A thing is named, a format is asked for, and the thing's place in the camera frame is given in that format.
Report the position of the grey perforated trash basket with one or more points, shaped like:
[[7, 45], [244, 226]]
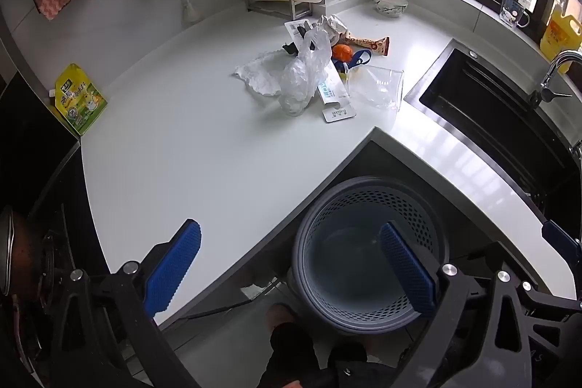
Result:
[[345, 251]]

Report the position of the white patterned bowl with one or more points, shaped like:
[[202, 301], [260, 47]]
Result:
[[388, 8]]

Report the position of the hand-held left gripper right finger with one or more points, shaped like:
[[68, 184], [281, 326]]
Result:
[[409, 270]]

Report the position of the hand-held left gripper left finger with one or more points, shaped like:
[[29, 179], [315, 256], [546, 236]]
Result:
[[172, 270]]

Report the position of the person's leg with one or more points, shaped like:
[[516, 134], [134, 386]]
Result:
[[291, 347]]

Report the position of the white paper sheet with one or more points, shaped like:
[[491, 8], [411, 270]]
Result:
[[259, 74]]

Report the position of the yellow green pouch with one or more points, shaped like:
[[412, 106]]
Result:
[[79, 101]]

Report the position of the orange mandarin peel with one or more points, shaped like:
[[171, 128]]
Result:
[[342, 51]]

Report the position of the black kitchen sink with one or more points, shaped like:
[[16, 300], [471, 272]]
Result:
[[482, 106]]

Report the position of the yellow oil bottle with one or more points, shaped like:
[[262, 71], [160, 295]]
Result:
[[561, 35]]

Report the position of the dark pan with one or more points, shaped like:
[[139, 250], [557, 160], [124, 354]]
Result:
[[18, 251]]

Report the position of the glass mug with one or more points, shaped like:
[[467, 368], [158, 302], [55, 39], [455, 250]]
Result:
[[514, 13]]

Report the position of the white blister card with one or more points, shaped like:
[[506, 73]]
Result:
[[329, 90]]

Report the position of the clear plastic bag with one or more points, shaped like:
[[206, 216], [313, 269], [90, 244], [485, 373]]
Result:
[[300, 74]]

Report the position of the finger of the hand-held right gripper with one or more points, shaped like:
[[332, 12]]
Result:
[[561, 235], [550, 301]]

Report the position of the beige red snack wrapper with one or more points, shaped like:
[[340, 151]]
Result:
[[368, 45]]

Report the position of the clear plastic cup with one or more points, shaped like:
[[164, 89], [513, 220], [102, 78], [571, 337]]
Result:
[[377, 85]]

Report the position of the white card with black items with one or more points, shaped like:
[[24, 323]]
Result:
[[298, 31]]

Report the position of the chrome faucet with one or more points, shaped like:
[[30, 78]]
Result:
[[557, 67]]

